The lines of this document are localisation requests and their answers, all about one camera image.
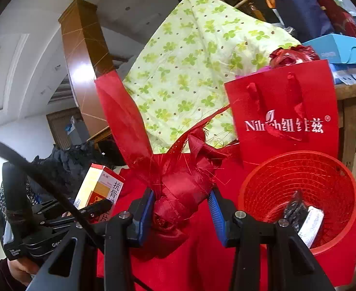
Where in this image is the light blue cardboard box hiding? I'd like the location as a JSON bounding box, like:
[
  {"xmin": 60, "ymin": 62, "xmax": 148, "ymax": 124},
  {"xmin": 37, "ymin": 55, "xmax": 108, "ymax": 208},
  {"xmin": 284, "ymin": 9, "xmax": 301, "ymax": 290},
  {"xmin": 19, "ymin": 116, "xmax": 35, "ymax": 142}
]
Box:
[{"xmin": 302, "ymin": 33, "xmax": 356, "ymax": 65}]

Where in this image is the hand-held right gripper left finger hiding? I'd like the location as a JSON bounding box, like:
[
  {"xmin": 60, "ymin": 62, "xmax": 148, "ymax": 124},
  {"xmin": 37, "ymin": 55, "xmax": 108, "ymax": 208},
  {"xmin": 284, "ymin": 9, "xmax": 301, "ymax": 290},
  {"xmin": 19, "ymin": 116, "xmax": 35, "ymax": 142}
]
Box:
[{"xmin": 34, "ymin": 187, "xmax": 156, "ymax": 291}]

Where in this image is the ceiling air vent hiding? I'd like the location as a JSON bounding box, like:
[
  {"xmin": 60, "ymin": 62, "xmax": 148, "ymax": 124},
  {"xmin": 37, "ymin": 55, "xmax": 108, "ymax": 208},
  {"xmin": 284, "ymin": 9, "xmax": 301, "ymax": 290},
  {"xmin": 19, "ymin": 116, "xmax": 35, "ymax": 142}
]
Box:
[{"xmin": 48, "ymin": 80, "xmax": 73, "ymax": 103}]

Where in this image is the crumpled red plastic bag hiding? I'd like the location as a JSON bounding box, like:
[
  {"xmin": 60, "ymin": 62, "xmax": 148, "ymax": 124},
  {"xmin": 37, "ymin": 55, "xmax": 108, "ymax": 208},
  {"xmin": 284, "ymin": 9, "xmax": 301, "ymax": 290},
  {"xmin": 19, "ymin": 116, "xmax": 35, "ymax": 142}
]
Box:
[{"xmin": 269, "ymin": 45, "xmax": 320, "ymax": 68}]

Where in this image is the red ribbon flower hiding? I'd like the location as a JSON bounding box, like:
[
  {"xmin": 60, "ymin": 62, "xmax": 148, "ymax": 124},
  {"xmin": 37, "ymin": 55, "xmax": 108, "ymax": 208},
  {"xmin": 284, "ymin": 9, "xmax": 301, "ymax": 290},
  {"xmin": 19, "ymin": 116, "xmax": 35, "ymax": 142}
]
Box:
[{"xmin": 94, "ymin": 72, "xmax": 231, "ymax": 261}]

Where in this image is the red plastic mesh basket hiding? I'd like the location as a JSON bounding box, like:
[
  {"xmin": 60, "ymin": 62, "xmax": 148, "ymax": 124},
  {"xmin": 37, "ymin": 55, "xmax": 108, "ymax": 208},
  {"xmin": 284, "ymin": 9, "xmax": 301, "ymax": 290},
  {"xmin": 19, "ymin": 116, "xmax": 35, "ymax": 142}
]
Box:
[{"xmin": 238, "ymin": 151, "xmax": 356, "ymax": 256}]

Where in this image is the dark cloth pile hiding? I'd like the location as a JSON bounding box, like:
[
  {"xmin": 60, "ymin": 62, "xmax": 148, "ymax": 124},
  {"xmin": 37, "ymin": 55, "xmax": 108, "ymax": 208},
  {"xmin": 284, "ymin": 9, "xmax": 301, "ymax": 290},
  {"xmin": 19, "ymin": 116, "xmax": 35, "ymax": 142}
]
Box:
[{"xmin": 29, "ymin": 142, "xmax": 121, "ymax": 189}]

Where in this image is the navy blue cushion bag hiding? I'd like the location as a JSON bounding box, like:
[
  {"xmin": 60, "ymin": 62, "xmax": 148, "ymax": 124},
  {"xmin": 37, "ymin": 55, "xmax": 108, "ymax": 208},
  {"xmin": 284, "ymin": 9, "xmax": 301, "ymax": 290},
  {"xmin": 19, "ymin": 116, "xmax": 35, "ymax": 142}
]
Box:
[{"xmin": 266, "ymin": 0, "xmax": 337, "ymax": 43}]

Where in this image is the blue and white patterned package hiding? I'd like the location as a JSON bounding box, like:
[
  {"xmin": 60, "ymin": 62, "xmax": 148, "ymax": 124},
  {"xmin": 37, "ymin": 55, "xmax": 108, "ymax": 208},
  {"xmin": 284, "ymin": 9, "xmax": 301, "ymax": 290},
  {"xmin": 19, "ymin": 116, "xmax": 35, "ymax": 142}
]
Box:
[{"xmin": 330, "ymin": 63, "xmax": 356, "ymax": 86}]

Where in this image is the green floral quilt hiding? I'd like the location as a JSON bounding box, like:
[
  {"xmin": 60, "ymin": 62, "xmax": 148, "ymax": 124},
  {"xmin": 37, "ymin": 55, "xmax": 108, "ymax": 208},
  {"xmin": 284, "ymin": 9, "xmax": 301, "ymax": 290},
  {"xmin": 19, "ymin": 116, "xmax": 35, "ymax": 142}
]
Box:
[{"xmin": 122, "ymin": 0, "xmax": 302, "ymax": 156}]

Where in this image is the red paper gift bag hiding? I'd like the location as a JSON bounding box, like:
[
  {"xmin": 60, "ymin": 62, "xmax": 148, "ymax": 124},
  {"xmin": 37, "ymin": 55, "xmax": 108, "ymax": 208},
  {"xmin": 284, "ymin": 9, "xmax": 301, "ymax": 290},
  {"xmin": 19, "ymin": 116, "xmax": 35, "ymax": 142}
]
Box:
[{"xmin": 224, "ymin": 60, "xmax": 340, "ymax": 170}]

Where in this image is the orange white medicine box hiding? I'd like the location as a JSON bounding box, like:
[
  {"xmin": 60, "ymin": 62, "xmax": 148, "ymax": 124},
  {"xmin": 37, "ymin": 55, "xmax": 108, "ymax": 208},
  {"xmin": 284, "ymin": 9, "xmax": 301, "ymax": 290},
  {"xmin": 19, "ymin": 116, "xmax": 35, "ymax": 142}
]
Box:
[{"xmin": 74, "ymin": 163, "xmax": 125, "ymax": 224}]

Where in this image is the black wrapper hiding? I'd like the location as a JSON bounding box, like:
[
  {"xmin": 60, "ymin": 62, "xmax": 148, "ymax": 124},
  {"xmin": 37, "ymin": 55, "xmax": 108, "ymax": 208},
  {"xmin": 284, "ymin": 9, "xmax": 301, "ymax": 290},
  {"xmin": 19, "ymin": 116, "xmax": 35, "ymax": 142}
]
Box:
[{"xmin": 282, "ymin": 189, "xmax": 309, "ymax": 231}]

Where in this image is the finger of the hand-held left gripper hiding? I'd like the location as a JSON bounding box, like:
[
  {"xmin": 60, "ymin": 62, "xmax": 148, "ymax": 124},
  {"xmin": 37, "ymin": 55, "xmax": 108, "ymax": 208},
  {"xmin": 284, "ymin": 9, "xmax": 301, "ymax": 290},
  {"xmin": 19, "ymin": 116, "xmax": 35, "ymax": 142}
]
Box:
[
  {"xmin": 72, "ymin": 201, "xmax": 113, "ymax": 222},
  {"xmin": 32, "ymin": 199, "xmax": 76, "ymax": 219}
]

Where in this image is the red blanket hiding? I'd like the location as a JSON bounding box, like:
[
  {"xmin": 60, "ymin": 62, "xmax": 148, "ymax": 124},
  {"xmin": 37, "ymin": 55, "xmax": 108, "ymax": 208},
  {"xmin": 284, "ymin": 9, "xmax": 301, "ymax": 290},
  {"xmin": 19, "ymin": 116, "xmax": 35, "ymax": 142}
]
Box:
[{"xmin": 96, "ymin": 154, "xmax": 356, "ymax": 291}]

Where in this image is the wooden door frame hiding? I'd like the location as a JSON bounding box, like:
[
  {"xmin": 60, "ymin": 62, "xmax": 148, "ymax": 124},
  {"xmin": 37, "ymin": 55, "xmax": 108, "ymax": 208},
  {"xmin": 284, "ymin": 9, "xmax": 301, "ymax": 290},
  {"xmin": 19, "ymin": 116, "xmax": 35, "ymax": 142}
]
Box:
[{"xmin": 46, "ymin": 107, "xmax": 85, "ymax": 150}]

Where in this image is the dotted dark cloth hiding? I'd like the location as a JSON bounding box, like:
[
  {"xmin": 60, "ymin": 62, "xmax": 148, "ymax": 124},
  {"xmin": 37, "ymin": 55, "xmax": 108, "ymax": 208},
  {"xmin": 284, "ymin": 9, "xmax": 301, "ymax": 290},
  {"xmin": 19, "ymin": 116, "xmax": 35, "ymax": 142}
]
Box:
[{"xmin": 0, "ymin": 185, "xmax": 11, "ymax": 228}]

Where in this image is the small white carton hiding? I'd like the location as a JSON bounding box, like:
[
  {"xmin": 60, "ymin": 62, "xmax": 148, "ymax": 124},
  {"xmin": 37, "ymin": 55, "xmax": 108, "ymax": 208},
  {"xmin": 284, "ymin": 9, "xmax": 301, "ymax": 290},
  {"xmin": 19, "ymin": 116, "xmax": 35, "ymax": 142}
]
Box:
[{"xmin": 297, "ymin": 206, "xmax": 326, "ymax": 250}]

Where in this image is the person's left hand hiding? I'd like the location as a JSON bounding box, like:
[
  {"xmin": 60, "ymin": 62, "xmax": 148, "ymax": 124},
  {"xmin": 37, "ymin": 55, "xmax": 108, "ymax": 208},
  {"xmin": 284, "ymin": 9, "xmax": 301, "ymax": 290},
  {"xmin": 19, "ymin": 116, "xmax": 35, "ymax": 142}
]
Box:
[{"xmin": 6, "ymin": 256, "xmax": 42, "ymax": 281}]

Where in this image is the red gift box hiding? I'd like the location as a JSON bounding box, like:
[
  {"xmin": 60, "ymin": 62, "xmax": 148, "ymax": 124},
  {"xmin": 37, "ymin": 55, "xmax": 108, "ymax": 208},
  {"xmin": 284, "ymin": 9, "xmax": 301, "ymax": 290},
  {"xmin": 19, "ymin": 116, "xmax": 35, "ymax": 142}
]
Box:
[{"xmin": 317, "ymin": 0, "xmax": 356, "ymax": 80}]

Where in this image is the black cable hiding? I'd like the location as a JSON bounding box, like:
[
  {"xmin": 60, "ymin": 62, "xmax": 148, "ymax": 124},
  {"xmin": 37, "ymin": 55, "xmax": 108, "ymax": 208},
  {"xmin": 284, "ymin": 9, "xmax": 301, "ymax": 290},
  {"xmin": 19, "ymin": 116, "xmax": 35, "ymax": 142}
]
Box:
[{"xmin": 0, "ymin": 135, "xmax": 155, "ymax": 291}]

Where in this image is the dark wooden cabinet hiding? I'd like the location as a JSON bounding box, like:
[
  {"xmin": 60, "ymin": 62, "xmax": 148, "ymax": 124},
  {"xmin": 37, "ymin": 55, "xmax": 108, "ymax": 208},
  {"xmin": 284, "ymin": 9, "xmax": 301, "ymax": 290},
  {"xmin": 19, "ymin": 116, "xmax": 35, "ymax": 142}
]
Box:
[{"xmin": 87, "ymin": 133, "xmax": 130, "ymax": 171}]

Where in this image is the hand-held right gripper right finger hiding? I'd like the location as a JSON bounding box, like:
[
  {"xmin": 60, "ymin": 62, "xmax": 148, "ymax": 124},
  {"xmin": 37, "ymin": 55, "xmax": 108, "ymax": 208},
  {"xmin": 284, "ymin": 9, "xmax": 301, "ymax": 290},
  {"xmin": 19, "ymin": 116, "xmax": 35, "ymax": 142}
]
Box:
[{"xmin": 207, "ymin": 187, "xmax": 333, "ymax": 291}]

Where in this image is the rough wooden table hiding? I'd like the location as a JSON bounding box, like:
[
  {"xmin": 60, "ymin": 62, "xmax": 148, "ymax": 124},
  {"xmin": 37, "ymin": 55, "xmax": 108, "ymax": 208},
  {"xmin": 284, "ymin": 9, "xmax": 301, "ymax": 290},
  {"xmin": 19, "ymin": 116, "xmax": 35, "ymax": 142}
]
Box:
[{"xmin": 334, "ymin": 80, "xmax": 356, "ymax": 188}]

